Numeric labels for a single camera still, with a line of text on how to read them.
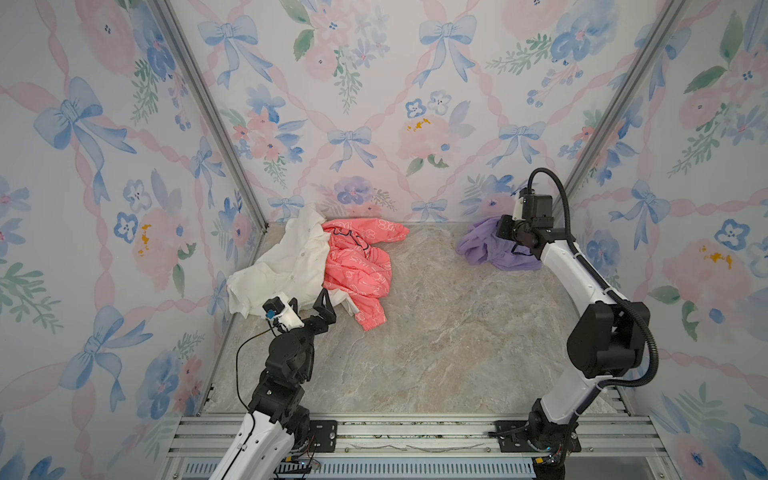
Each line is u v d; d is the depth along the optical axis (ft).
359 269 3.11
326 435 2.41
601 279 1.69
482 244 3.15
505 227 2.67
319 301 2.22
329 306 2.32
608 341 1.56
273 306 2.00
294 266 3.21
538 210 2.24
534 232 2.18
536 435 2.22
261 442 1.67
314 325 2.18
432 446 2.40
